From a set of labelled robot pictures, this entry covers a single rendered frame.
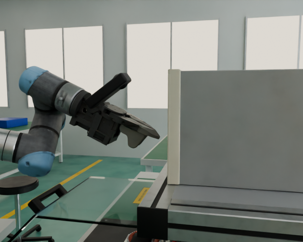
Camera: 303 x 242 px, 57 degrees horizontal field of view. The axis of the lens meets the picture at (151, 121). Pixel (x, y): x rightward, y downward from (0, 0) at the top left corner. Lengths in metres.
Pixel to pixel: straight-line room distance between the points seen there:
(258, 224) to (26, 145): 0.52
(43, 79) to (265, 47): 4.95
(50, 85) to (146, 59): 4.83
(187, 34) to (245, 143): 4.99
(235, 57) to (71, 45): 3.22
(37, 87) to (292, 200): 0.57
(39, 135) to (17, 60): 6.00
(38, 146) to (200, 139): 0.39
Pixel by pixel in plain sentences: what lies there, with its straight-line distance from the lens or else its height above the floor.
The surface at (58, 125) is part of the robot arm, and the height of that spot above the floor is 1.20.
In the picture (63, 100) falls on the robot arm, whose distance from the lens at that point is 0.68.
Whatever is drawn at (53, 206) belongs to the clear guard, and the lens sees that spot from 0.59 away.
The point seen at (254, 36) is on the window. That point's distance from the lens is 5.45.
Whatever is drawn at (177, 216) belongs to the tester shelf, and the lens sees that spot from 0.41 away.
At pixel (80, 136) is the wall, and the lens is 6.00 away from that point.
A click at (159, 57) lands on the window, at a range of 5.44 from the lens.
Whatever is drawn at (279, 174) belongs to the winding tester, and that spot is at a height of 1.14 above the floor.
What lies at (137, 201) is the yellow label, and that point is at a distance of 0.58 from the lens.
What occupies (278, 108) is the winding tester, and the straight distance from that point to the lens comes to 0.50.
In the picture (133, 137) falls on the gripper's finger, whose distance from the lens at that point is 0.64.
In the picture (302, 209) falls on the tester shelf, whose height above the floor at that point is 1.12.
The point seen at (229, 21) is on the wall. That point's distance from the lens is 5.47.
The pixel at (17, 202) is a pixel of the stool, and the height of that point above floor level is 0.38.
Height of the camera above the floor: 1.28
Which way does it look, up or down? 6 degrees down
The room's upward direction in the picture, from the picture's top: straight up
